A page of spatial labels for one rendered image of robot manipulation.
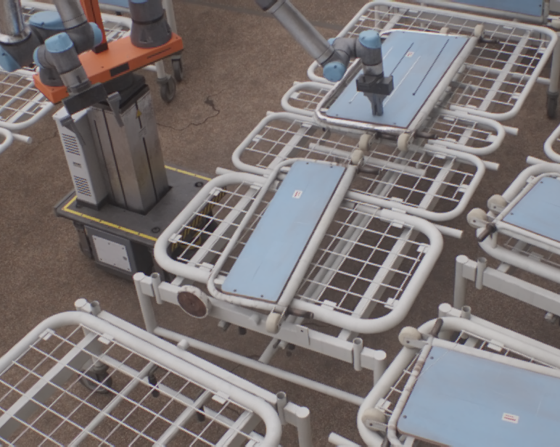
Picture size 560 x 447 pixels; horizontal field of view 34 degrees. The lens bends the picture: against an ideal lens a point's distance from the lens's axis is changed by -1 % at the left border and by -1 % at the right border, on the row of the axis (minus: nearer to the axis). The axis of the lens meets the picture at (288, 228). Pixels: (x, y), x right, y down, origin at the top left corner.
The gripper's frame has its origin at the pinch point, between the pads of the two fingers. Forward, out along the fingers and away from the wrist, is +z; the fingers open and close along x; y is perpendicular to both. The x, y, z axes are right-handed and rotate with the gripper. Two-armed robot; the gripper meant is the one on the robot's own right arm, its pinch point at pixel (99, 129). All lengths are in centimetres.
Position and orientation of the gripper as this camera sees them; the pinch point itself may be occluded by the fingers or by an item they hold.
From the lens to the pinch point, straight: 296.4
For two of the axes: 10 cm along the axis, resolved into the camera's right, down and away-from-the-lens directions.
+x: -8.6, 4.6, -2.3
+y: -3.6, -2.2, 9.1
